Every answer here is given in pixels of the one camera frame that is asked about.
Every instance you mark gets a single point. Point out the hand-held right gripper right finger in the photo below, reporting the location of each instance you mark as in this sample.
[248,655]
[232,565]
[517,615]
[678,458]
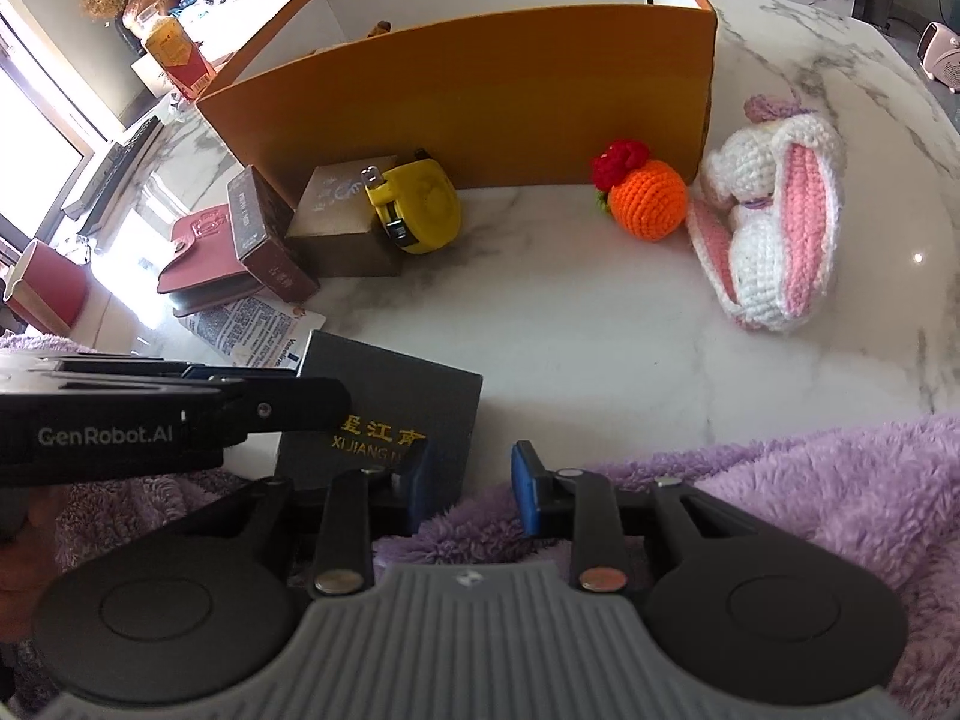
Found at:
[525,489]

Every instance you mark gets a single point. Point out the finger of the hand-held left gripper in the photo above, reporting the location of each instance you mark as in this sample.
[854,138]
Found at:
[300,405]
[172,373]

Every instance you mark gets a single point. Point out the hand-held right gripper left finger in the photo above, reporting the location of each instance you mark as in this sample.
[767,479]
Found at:
[417,486]

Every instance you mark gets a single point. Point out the black box with gold print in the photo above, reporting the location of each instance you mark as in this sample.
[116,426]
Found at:
[390,390]

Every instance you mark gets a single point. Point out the brown square gift box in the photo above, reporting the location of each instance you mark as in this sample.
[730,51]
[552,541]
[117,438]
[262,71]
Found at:
[330,240]

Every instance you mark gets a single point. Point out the crochet orange with red flower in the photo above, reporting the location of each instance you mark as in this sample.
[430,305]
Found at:
[649,199]

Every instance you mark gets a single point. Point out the white orange-rimmed storage box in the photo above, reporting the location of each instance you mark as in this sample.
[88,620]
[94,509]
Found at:
[487,90]

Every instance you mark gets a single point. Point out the printed paper leaflet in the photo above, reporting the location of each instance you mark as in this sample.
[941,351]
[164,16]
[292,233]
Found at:
[240,330]

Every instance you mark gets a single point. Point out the red leather wallet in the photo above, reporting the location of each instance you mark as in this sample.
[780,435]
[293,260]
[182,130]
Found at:
[199,262]

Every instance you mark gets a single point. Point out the red container with white rim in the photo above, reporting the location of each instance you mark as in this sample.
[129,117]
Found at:
[49,285]

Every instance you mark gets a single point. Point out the dark brown rectangular box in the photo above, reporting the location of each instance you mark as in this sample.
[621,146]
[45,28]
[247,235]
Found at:
[259,232]

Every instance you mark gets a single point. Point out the black keyboard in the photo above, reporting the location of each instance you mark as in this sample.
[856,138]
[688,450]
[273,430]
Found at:
[112,165]

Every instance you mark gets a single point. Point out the yellow tape measure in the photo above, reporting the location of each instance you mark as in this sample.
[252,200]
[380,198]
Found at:
[424,202]

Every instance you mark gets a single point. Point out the purple fluffy blanket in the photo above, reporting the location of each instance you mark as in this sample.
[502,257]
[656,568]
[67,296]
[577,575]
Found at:
[825,495]

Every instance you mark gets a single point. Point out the red and yellow bag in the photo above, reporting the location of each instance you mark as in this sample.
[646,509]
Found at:
[176,52]

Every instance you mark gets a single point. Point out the white pink crochet bunny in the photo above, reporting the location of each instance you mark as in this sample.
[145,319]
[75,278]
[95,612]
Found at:
[772,240]

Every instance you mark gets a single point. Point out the pink space heater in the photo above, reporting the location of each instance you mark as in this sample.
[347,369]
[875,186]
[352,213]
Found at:
[941,56]

